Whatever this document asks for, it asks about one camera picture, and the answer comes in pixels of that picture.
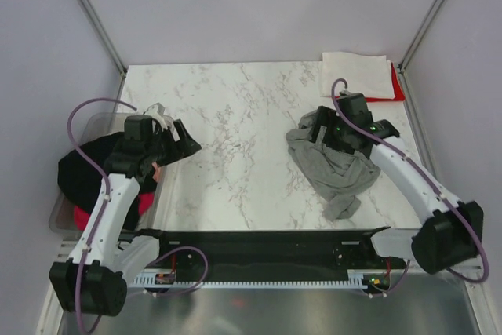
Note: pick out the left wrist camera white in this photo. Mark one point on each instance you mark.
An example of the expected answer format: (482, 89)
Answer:
(158, 112)

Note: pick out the white folded t shirt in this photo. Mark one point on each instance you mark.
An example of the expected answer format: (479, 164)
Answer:
(369, 75)

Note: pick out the right aluminium frame post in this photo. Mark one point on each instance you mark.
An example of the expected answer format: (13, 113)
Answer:
(425, 25)

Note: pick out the white slotted cable duct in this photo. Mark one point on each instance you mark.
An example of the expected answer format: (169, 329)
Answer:
(150, 279)

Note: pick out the left aluminium frame post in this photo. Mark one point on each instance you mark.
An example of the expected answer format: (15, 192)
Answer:
(97, 25)

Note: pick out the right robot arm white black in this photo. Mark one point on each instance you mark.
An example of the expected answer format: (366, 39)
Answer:
(451, 230)

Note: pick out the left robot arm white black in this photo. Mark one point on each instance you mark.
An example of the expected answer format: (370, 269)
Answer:
(94, 280)

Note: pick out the red folded t shirt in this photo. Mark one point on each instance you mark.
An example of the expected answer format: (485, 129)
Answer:
(399, 95)

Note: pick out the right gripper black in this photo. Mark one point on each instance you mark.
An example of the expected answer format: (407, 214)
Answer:
(325, 117)

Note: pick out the grey t shirt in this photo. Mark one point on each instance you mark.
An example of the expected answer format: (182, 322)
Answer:
(336, 176)

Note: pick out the magenta t shirt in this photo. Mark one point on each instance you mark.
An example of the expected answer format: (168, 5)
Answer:
(142, 204)

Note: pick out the aluminium frame post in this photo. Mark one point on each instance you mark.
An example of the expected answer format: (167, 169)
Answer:
(425, 25)
(97, 25)

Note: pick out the peach t shirt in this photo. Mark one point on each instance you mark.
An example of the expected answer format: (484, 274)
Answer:
(157, 172)

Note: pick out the black t shirt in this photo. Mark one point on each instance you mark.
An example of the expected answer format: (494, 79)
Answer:
(81, 183)

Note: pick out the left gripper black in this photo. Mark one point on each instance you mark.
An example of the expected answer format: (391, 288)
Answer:
(186, 145)

